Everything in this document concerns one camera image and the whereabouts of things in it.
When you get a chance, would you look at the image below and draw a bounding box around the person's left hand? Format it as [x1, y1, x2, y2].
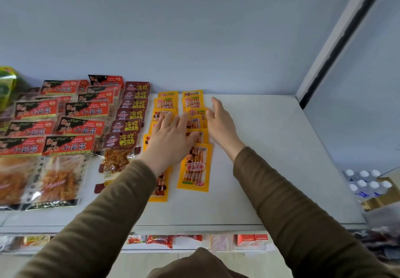
[140, 112, 200, 178]

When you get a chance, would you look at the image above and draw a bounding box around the person's right hand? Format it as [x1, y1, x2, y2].
[205, 97, 247, 162]

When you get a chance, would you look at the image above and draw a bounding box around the row of orange clear snacks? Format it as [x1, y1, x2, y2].
[143, 90, 214, 203]

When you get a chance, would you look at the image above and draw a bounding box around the white metal shelf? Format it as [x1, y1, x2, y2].
[0, 0, 400, 278]

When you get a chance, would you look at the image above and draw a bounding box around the stack of maroon snacks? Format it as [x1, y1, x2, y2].
[110, 81, 150, 134]

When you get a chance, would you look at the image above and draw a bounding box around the pile of black red snacks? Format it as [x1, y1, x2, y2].
[0, 74, 124, 139]

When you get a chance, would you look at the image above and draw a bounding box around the row of dark red snacks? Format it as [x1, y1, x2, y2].
[146, 234, 203, 249]

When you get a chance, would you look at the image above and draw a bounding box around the row of white red snacks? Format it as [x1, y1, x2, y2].
[126, 234, 147, 245]

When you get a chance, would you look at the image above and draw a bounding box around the row of orange noodle snacks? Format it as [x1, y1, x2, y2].
[23, 235, 50, 247]

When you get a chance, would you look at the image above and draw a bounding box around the pile of yellow snack packets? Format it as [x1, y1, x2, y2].
[0, 67, 18, 111]

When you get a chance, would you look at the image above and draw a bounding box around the white purple snack packet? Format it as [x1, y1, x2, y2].
[0, 235, 16, 253]

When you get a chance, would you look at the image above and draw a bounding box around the person's right forearm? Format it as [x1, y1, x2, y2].
[232, 146, 396, 278]

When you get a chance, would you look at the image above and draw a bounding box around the person's left forearm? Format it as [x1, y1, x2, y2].
[15, 159, 158, 278]

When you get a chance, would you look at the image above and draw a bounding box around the pack of water bottles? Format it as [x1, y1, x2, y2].
[342, 169, 393, 199]

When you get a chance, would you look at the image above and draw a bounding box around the brown wooden crate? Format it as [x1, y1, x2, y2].
[361, 177, 400, 211]

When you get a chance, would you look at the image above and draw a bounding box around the hanging strip of black packets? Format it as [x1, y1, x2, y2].
[353, 228, 400, 260]

